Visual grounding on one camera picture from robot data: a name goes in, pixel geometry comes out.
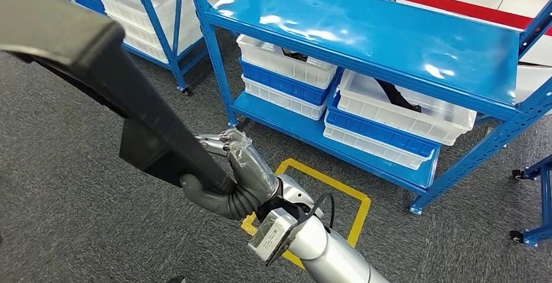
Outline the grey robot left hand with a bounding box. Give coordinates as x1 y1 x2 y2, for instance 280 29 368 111
178 128 281 219

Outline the black plastic plate frame part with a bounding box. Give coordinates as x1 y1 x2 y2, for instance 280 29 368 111
0 0 237 195

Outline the black part in crate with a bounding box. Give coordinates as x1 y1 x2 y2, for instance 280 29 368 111
375 78 422 114
282 47 309 63

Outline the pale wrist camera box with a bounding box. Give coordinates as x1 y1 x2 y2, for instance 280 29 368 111
247 208 299 267

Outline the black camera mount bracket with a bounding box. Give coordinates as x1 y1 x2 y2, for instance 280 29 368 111
256 195 321 269

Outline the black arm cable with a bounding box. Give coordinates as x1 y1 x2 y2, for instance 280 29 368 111
308 193 337 233

